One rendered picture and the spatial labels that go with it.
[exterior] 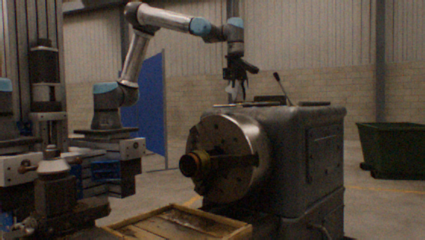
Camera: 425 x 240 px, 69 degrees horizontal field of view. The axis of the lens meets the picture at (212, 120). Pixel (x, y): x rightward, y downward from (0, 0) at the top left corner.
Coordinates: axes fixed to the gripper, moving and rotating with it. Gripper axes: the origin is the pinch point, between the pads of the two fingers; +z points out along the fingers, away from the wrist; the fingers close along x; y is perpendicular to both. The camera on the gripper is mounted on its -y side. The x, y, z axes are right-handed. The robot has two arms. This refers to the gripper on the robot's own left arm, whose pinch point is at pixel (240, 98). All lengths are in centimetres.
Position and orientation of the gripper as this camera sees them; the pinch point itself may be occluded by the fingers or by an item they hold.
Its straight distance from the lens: 140.1
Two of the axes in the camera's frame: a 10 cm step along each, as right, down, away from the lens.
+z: 0.2, 10.0, 0.5
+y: -7.6, -0.2, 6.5
